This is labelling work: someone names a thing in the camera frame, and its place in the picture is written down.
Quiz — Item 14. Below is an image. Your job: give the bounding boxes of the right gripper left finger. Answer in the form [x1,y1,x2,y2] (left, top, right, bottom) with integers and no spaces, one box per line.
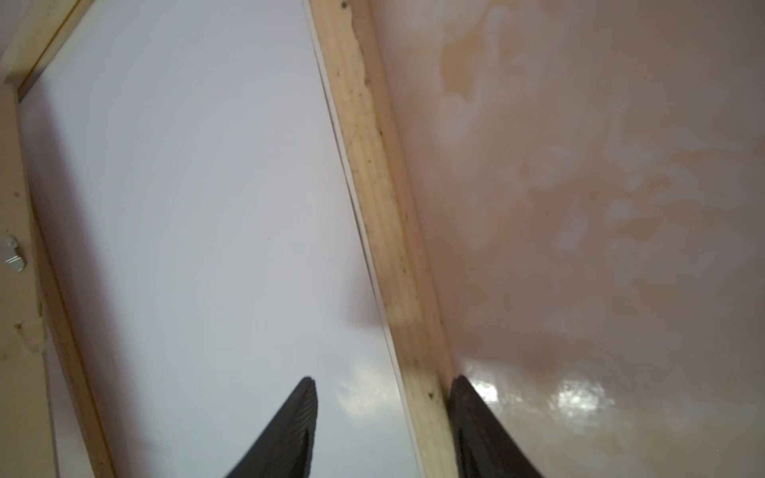
[228,376,318,478]

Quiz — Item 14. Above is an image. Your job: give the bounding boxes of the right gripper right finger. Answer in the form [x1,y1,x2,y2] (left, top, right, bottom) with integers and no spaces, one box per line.
[447,376,542,478]

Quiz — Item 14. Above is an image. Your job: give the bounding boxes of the autumn forest photo print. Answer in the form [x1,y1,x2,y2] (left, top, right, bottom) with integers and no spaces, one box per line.
[21,1,420,477]

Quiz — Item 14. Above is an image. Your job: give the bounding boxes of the light wooden picture frame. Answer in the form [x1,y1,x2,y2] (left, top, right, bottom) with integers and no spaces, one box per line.
[1,1,455,477]

